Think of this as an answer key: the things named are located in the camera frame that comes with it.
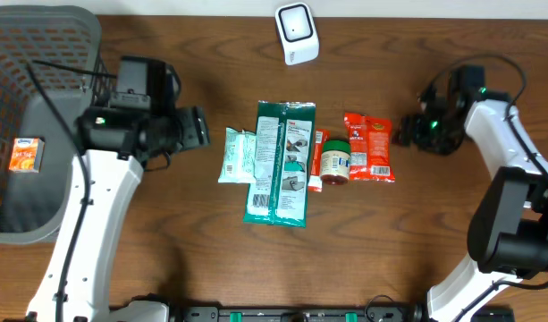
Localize light green wipes pack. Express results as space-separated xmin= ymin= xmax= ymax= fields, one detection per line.
xmin=218 ymin=128 xmax=257 ymax=183

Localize red snack packet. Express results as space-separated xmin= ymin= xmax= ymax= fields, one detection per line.
xmin=344 ymin=113 xmax=395 ymax=182

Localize green lid seasoning jar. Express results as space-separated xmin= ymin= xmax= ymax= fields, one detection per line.
xmin=320 ymin=140 xmax=350 ymax=185

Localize red stick sachet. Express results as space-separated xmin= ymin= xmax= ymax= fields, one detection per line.
xmin=308 ymin=129 xmax=330 ymax=192

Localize orange tissue pack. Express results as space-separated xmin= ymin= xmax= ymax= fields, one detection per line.
xmin=8 ymin=138 xmax=45 ymax=173

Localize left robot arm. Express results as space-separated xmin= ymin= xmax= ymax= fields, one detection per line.
xmin=0 ymin=104 xmax=209 ymax=321

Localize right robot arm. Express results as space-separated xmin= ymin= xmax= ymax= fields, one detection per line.
xmin=400 ymin=85 xmax=548 ymax=321

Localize white barcode scanner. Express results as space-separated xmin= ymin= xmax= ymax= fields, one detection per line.
xmin=274 ymin=2 xmax=320 ymax=65

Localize grey plastic mesh basket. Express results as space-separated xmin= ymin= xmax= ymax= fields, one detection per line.
xmin=0 ymin=5 xmax=113 ymax=244

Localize right black cable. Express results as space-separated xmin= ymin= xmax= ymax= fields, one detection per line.
xmin=418 ymin=53 xmax=548 ymax=322

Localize black cable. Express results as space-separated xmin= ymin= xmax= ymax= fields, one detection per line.
xmin=25 ymin=60 xmax=118 ymax=322
xmin=418 ymin=53 xmax=548 ymax=322

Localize left black cable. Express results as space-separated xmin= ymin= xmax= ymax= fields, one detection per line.
xmin=25 ymin=60 xmax=118 ymax=322

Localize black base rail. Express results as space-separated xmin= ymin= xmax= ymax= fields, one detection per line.
xmin=112 ymin=305 xmax=516 ymax=322

